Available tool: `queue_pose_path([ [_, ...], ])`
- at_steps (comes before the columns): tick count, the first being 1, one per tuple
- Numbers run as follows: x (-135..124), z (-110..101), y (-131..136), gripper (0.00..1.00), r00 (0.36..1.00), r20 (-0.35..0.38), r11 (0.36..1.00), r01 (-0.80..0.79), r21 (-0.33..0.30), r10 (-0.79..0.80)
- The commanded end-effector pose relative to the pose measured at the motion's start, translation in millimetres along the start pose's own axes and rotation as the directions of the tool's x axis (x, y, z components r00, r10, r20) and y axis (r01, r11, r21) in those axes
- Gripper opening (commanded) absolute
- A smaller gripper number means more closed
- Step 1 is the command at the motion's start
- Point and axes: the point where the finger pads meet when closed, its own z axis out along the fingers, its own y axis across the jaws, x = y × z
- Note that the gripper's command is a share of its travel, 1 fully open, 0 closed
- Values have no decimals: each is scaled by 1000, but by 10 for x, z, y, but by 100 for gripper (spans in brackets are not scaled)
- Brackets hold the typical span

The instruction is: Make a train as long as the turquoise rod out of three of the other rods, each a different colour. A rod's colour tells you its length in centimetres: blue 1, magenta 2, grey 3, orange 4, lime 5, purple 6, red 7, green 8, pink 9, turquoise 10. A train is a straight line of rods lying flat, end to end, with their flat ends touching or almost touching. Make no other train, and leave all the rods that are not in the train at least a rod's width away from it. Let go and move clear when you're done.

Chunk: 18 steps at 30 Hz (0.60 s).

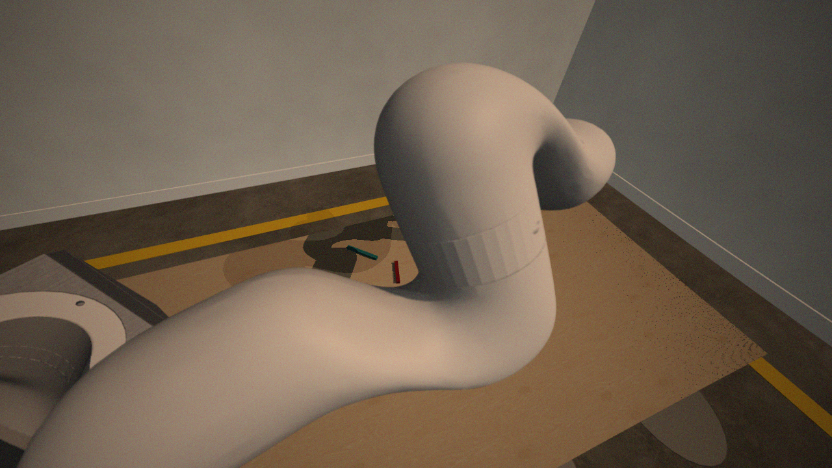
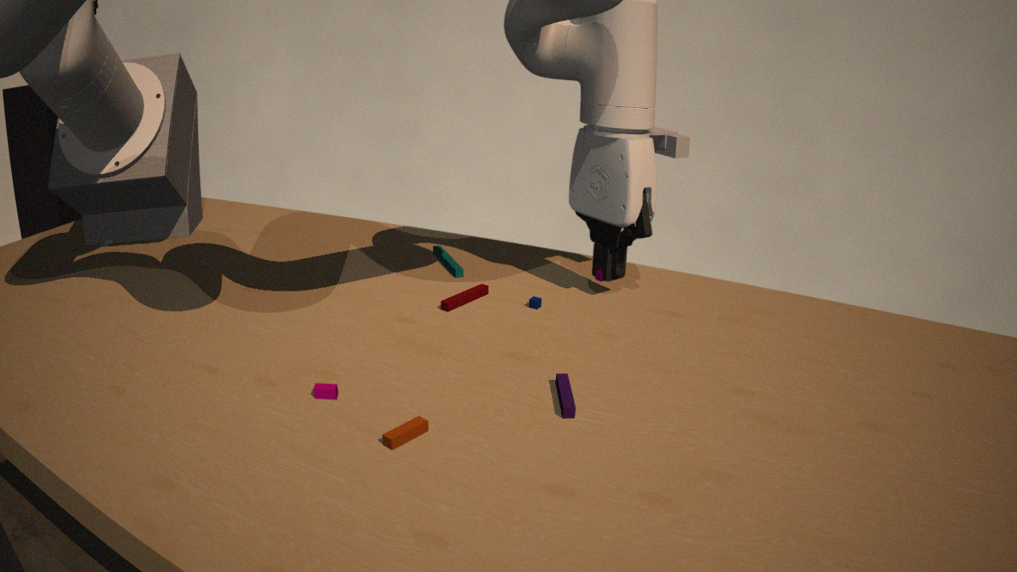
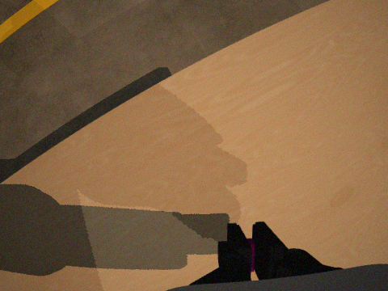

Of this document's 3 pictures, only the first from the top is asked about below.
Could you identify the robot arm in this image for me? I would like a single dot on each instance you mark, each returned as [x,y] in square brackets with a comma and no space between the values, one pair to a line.
[226,379]

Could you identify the turquoise rod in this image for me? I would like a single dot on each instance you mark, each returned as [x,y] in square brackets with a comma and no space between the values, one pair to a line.
[367,254]

